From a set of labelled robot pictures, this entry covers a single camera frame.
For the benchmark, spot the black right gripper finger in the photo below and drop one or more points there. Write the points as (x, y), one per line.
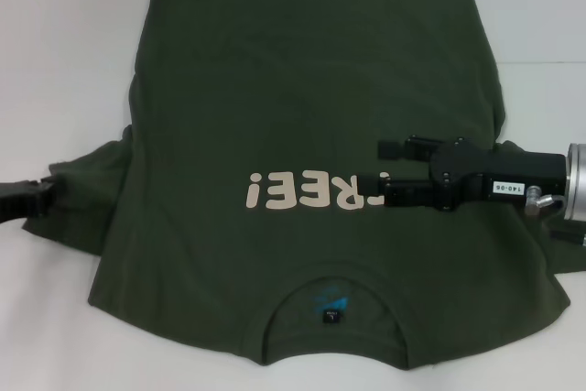
(414, 150)
(407, 194)

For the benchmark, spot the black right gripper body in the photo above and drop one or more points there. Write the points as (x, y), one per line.
(503, 171)

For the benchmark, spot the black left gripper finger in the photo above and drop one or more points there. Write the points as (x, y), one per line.
(49, 194)

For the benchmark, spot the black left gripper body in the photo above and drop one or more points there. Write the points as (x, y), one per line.
(18, 198)

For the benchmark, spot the dark green FREE t-shirt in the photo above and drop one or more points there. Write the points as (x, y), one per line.
(293, 89)

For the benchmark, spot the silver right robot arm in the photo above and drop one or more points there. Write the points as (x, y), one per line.
(578, 180)

